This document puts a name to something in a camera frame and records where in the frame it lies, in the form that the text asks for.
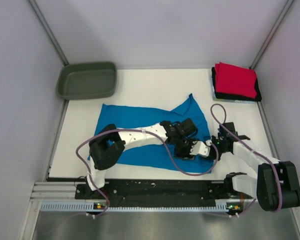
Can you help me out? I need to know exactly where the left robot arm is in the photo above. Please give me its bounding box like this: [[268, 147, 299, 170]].
[[86, 118, 199, 199]]

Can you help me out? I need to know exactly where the aluminium corner post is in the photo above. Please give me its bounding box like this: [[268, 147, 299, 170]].
[[249, 0, 296, 70], [27, 0, 69, 66]]

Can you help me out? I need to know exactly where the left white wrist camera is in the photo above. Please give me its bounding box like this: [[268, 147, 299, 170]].
[[189, 140, 212, 158]]

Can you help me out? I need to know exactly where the dark green plastic bin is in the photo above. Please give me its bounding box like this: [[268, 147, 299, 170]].
[[56, 61, 117, 101]]

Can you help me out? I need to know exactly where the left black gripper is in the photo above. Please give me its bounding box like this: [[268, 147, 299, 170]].
[[173, 134, 199, 160]]

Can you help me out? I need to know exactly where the right aluminium corner post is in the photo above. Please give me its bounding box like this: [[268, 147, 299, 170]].
[[249, 0, 296, 70]]

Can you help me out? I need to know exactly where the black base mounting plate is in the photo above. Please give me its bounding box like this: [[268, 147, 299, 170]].
[[74, 177, 251, 208]]

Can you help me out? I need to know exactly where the left aluminium corner post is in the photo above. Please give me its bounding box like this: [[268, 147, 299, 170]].
[[27, 0, 69, 66]]

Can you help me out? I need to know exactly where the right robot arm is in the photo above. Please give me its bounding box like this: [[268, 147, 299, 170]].
[[212, 122, 300, 212]]

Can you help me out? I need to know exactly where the grey slotted cable duct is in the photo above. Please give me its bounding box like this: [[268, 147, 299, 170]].
[[40, 201, 243, 213]]

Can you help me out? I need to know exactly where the folded red t shirt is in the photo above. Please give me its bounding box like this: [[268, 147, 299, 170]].
[[214, 62, 257, 98]]

